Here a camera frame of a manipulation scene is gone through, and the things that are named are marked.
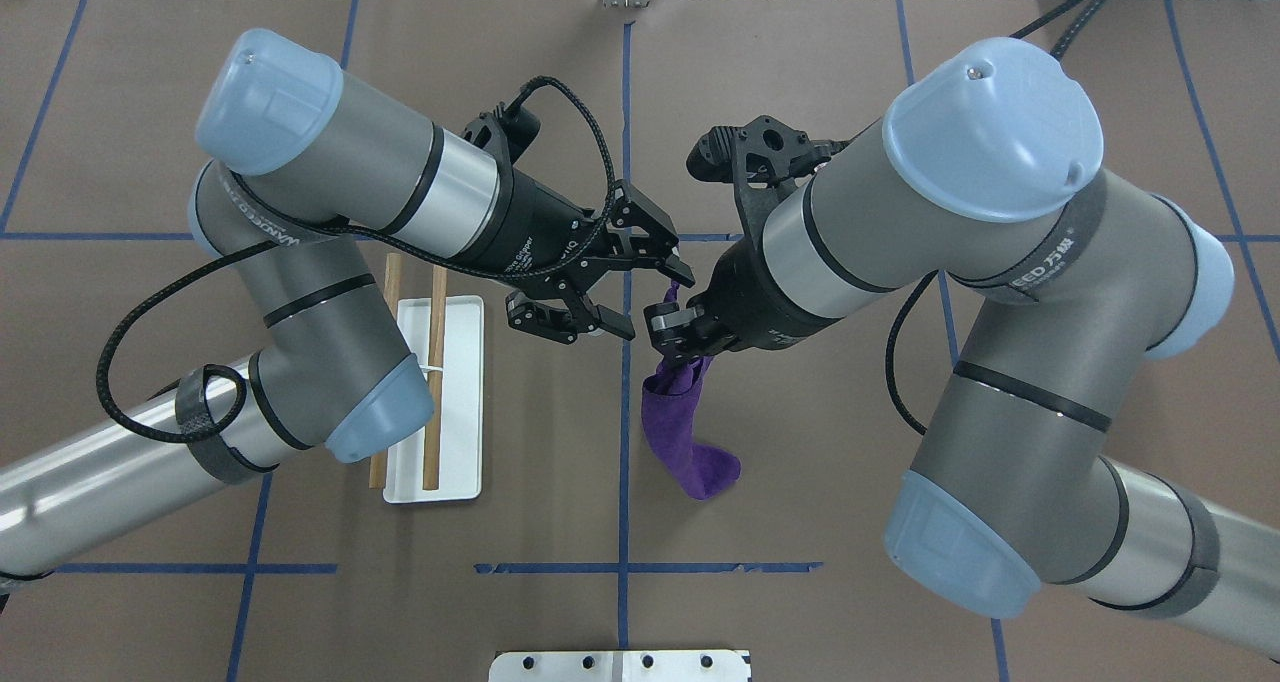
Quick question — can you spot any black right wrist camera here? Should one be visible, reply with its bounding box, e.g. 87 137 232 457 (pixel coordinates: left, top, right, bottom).
686 116 850 187

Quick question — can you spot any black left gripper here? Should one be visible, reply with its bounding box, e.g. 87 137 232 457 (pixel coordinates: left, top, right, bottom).
480 170 695 345

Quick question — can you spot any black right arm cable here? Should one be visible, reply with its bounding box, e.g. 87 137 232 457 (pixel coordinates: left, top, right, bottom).
884 0 1140 438

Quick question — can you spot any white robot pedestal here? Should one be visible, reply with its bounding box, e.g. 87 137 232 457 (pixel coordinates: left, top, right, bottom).
488 649 753 681

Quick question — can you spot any purple towel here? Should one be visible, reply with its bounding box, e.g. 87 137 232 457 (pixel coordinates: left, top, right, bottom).
641 287 742 502

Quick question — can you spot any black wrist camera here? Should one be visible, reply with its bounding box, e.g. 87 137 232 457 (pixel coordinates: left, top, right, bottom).
462 107 541 164
686 116 850 187

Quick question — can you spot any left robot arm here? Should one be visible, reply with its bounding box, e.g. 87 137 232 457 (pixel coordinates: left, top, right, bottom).
1 29 694 594

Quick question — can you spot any white rack base tray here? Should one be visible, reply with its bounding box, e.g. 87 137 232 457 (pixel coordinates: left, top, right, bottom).
381 296 485 504

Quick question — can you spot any wooden rack bar upper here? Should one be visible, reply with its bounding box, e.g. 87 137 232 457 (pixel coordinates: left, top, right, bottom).
420 266 448 491

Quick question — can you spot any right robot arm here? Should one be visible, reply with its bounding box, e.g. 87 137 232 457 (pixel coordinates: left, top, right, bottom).
645 38 1279 658

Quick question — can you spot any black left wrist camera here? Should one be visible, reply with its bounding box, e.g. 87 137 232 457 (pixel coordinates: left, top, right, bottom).
462 107 541 164

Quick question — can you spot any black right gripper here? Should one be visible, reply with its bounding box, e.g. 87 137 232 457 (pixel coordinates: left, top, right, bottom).
643 232 851 363

